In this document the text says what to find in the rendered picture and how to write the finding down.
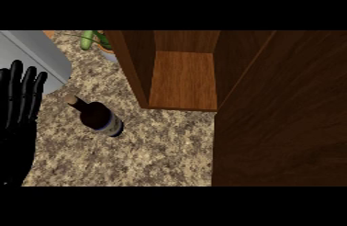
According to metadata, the grey metal sink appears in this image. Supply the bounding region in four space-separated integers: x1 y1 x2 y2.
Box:
0 30 74 96

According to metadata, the dark wine bottle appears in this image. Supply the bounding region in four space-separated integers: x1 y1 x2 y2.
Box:
63 94 124 138

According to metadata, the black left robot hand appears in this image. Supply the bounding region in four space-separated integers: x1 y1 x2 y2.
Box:
0 59 48 187

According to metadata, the brown wooden cabinet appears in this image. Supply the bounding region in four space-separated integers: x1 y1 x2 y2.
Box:
105 30 277 112

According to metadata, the brown wooden cabinet door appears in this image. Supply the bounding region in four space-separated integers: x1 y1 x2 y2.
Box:
209 30 347 187

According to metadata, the green potted plant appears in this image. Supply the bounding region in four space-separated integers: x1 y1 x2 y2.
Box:
66 30 119 63

